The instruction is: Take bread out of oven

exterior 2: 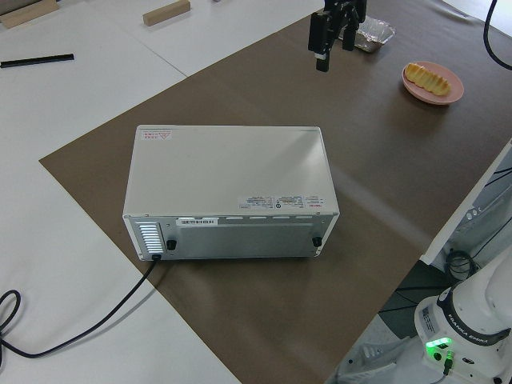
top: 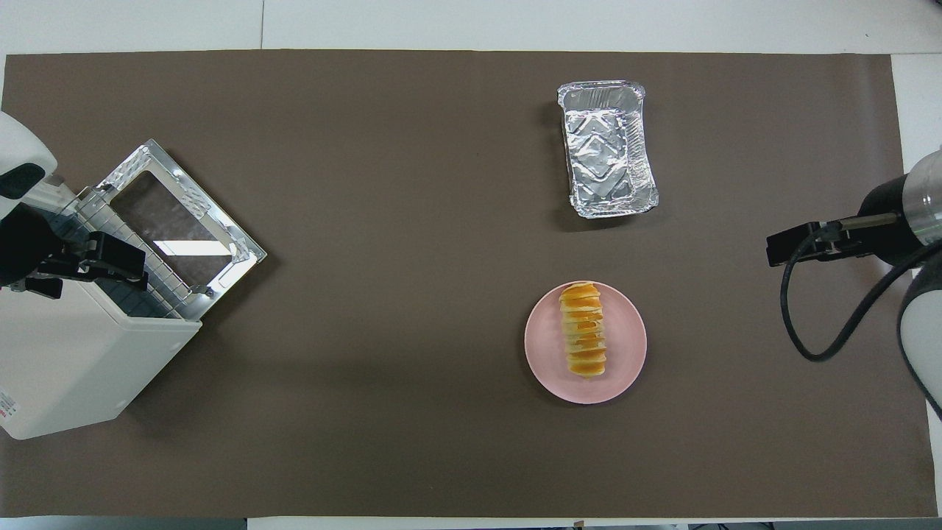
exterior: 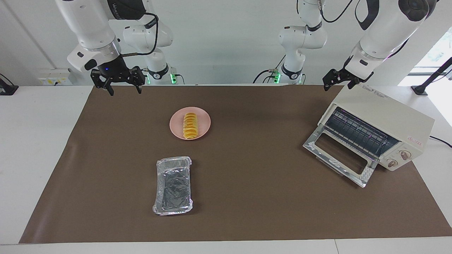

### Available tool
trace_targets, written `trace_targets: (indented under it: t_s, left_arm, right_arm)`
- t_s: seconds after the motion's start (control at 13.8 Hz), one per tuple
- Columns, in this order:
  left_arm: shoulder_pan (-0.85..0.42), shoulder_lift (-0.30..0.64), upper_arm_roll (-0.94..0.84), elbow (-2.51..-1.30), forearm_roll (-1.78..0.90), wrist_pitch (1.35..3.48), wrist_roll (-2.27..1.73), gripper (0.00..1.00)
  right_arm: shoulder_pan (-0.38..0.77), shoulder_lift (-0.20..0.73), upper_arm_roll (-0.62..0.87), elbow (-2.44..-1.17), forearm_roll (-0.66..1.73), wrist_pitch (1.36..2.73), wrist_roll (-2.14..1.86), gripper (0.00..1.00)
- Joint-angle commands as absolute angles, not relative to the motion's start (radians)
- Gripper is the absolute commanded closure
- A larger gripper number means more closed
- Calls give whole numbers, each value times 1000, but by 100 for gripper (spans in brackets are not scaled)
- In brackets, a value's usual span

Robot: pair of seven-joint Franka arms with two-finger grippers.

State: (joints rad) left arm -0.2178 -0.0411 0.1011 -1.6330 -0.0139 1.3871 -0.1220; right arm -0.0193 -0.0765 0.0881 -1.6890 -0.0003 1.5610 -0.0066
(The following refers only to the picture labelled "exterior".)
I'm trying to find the golden ridged bread loaf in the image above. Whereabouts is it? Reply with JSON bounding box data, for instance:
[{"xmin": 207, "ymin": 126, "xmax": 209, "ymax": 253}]
[{"xmin": 183, "ymin": 113, "xmax": 199, "ymax": 139}]

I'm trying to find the aluminium foil tray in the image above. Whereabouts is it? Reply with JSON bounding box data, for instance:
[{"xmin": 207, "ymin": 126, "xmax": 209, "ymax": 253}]
[{"xmin": 153, "ymin": 156, "xmax": 194, "ymax": 216}]

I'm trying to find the cream toaster oven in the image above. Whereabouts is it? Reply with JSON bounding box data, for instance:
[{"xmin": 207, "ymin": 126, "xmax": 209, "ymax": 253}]
[{"xmin": 318, "ymin": 84, "xmax": 435, "ymax": 172}]

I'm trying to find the glass oven door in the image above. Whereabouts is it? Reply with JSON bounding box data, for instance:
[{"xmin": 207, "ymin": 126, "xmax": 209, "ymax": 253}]
[{"xmin": 303, "ymin": 124, "xmax": 379, "ymax": 188}]

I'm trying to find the pink round plate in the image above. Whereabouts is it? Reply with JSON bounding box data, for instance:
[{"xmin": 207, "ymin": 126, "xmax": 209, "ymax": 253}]
[{"xmin": 169, "ymin": 107, "xmax": 211, "ymax": 141}]

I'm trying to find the black table clamp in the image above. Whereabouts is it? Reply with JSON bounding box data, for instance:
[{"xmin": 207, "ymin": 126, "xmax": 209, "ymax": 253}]
[{"xmin": 0, "ymin": 73, "xmax": 19, "ymax": 96}]

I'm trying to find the brown table mat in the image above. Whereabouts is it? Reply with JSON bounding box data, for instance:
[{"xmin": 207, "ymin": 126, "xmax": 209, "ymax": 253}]
[{"xmin": 19, "ymin": 85, "xmax": 452, "ymax": 244}]

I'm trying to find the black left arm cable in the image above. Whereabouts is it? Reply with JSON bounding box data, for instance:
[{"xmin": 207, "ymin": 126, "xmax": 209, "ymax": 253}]
[{"xmin": 317, "ymin": 0, "xmax": 355, "ymax": 24}]

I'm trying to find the white wall socket box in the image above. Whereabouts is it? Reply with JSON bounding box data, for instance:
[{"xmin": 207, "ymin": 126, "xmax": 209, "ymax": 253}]
[{"xmin": 38, "ymin": 69, "xmax": 73, "ymax": 86}]

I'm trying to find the black arm base cable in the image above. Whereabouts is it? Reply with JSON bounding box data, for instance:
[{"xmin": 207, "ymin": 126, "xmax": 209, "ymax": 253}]
[{"xmin": 252, "ymin": 55, "xmax": 286, "ymax": 84}]

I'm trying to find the black oven power cable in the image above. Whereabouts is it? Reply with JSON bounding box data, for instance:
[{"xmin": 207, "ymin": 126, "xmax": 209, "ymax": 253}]
[{"xmin": 429, "ymin": 136, "xmax": 452, "ymax": 148}]

